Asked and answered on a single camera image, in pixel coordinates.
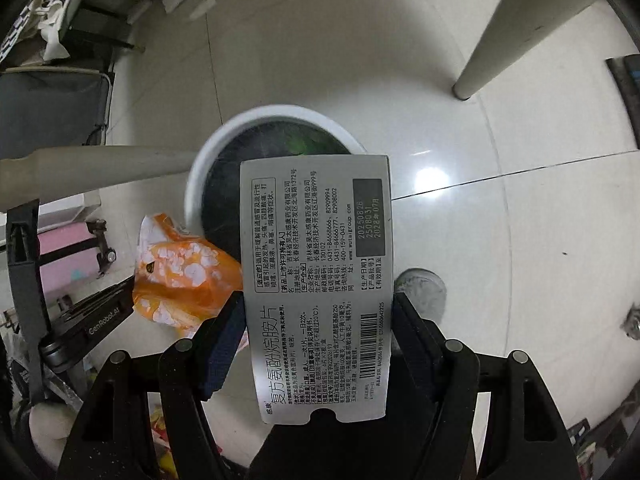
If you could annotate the grey fuzzy slipper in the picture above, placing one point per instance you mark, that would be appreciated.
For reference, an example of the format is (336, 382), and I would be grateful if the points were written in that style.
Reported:
(422, 287)

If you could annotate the black metal rack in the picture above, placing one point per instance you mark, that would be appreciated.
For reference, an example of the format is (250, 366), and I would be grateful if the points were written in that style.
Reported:
(107, 10)

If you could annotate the cream table leg with rings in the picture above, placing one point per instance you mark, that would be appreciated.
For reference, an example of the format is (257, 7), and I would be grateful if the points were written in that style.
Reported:
(100, 165)

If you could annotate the white low cabinet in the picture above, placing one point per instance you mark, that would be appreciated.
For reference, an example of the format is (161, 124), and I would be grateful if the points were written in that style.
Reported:
(65, 210)

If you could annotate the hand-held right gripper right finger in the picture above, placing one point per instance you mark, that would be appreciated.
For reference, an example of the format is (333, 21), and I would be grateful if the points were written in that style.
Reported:
(412, 340)

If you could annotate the white printed tote bag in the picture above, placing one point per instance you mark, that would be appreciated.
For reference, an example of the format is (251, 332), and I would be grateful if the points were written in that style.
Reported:
(52, 30)

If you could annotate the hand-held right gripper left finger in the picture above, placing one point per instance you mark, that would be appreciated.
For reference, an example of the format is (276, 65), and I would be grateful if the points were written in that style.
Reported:
(220, 355)

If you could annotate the plain cream table leg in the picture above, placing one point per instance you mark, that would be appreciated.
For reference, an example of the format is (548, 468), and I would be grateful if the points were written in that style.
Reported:
(510, 25)

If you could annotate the orange snack bag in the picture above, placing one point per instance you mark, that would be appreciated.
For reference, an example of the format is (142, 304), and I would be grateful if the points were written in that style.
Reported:
(185, 270)

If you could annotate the person's left forearm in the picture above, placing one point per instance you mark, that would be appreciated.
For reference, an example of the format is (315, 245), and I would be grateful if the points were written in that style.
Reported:
(52, 430)

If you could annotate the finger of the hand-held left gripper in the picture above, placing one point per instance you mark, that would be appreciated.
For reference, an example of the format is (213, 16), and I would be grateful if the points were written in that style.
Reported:
(100, 305)
(22, 285)

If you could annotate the white round trash bin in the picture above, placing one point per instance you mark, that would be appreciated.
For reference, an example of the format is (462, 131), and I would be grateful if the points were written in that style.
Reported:
(202, 175)

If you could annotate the pink suitcase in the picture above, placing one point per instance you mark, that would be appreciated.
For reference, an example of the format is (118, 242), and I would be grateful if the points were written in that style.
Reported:
(65, 245)

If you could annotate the silver medicine blister pack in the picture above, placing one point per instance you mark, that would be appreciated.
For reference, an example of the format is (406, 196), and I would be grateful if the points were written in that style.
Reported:
(310, 260)

